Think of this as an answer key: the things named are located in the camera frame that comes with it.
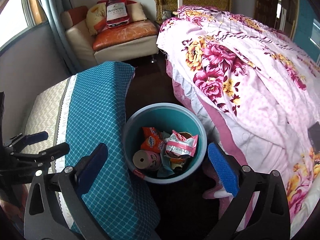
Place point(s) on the white blue wrapper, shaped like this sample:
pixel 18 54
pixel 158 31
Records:
pixel 165 169

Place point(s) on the orange seat cushion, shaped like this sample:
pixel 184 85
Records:
pixel 123 34

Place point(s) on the pink silver snack wrapper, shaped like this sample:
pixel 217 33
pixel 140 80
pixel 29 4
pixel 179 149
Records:
pixel 181 144

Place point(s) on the red Hennessy gift bag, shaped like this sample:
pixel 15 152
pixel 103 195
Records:
pixel 116 13

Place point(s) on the pink cartoon paper cup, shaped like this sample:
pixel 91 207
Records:
pixel 146 160

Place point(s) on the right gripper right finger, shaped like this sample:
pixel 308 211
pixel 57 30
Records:
pixel 259 208

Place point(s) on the teal patterned mattress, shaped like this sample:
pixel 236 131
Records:
pixel 84 110

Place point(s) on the pink floral quilt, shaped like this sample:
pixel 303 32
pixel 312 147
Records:
pixel 255 92

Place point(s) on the teal plastic trash bin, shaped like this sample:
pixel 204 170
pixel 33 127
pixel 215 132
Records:
pixel 185 140

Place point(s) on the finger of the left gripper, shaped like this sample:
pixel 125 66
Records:
pixel 47 155
pixel 25 140

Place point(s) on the cream leather armchair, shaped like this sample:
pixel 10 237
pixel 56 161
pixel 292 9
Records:
pixel 80 40

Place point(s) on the yellow plush pillow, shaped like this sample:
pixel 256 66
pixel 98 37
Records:
pixel 96 19

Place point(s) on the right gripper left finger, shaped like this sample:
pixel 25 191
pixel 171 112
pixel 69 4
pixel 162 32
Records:
pixel 43 217

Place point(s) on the teal glass wardrobe door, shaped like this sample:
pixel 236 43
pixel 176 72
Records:
pixel 307 23

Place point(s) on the orange Ovaltine packet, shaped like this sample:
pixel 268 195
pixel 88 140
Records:
pixel 153 140

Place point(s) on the grey window curtain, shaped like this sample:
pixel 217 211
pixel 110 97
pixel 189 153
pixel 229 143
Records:
pixel 53 10

